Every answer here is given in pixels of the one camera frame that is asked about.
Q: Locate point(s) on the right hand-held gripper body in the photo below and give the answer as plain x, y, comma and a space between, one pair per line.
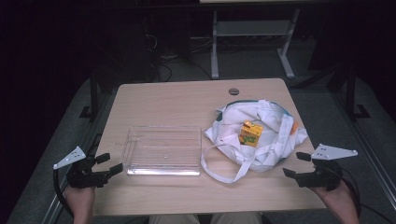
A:
323, 175

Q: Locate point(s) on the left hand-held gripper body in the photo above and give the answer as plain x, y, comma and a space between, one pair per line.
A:
84, 175

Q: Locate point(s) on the white cloth tote bag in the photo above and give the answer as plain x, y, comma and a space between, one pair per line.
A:
274, 146

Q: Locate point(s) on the clear plastic tray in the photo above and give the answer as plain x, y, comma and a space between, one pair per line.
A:
162, 152

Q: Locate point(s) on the yellow drink carton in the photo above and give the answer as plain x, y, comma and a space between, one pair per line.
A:
250, 133

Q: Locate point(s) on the person's left hand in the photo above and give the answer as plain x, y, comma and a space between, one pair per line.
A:
81, 196

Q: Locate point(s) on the person's right hand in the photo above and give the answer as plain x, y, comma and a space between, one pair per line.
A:
337, 197

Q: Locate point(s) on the black metal stand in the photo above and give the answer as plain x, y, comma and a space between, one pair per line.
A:
94, 99
351, 99

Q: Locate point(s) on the grey table grommet cap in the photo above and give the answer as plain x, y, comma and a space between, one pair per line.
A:
233, 91

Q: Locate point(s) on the white metal table frame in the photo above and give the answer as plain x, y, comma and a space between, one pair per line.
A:
249, 28

